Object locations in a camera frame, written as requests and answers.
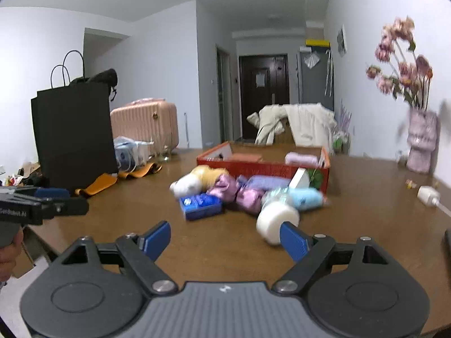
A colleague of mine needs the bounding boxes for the purple satin cloth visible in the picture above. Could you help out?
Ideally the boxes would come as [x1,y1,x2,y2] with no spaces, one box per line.
[207,174,268,216]

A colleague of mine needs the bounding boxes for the red cardboard box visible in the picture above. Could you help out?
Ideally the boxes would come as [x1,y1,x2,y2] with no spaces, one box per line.
[196,141,331,196]

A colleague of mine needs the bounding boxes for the dark entrance door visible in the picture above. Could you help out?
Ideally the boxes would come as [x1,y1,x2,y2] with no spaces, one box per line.
[239,54,290,139]

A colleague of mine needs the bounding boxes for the black fabric pouch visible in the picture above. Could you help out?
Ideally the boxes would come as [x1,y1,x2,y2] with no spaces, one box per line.
[68,68,118,103]

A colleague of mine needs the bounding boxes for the silver hanging ribbon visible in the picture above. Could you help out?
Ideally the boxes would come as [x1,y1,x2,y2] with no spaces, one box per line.
[324,51,334,97]

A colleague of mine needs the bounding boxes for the yellow white plush toy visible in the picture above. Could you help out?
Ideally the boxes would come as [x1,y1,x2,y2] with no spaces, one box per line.
[170,165,229,198]

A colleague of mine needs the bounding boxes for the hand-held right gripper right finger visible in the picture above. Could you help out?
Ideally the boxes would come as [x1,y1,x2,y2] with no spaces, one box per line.
[272,220,399,294]

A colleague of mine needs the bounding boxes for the beige coat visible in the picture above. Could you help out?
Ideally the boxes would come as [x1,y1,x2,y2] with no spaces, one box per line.
[247,103,338,146]

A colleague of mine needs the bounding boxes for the purple flower wall decor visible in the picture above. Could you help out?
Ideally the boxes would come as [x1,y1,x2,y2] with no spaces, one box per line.
[339,99,353,134]

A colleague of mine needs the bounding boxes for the blue packet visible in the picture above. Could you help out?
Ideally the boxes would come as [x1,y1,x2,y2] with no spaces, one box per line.
[179,192,224,221]

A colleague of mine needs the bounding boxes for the person's left hand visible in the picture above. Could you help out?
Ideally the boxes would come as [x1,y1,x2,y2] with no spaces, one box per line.
[0,227,25,289]

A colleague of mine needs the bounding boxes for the pile of floor clutter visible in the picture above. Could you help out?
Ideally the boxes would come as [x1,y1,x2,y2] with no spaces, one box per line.
[0,162,43,187]

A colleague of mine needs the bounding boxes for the white charger with cable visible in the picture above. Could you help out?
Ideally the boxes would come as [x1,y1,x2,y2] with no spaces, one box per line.
[417,185,451,217]

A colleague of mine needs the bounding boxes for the white wedge sponge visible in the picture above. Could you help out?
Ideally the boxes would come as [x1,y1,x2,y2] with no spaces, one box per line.
[289,168,311,191]

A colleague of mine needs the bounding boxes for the shelf with green bottles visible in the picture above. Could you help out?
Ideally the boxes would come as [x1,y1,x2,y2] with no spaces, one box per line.
[333,130,350,154]

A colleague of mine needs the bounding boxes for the pink ribbed suitcase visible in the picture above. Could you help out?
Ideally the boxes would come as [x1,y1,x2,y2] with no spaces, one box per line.
[110,99,178,157]

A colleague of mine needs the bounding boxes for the lavender towel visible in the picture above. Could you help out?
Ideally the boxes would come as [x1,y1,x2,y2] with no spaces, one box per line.
[243,175,291,192]

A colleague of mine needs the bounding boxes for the clear teal item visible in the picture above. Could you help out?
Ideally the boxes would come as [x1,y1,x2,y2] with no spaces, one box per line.
[261,187,300,208]

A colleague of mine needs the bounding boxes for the orange fabric strap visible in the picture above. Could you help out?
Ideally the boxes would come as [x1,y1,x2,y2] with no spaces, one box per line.
[75,163,163,198]

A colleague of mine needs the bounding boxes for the grey refrigerator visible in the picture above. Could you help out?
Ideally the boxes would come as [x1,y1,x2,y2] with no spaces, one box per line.
[299,46,335,113]

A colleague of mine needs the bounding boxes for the black paper bag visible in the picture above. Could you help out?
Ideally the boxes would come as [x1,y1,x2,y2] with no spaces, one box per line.
[31,50,119,195]

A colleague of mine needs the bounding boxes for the pink artificial flowers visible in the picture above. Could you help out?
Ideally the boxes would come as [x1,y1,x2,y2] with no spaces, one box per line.
[366,16,434,110]

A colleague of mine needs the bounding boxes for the clear hanging plastic bag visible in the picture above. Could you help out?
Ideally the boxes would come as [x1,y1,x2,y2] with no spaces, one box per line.
[302,50,321,69]

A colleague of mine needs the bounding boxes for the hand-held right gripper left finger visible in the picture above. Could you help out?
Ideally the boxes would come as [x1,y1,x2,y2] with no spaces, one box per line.
[53,220,178,296]

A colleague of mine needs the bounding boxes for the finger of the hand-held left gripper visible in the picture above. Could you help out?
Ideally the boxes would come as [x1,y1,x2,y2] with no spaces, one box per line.
[35,197,89,219]
[21,187,71,200]

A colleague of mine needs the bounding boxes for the white round foam sponge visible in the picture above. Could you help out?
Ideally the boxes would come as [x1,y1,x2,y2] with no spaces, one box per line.
[256,202,301,245]

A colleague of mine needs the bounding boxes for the grey room door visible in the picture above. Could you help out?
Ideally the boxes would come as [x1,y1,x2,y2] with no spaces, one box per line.
[216,44,234,143]

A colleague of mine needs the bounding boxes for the pink textured vase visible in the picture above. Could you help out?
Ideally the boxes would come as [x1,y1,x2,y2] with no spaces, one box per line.
[406,108,439,174]

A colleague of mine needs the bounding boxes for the light blue fluffy towel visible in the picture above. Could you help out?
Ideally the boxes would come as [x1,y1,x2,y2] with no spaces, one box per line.
[287,187,332,212]

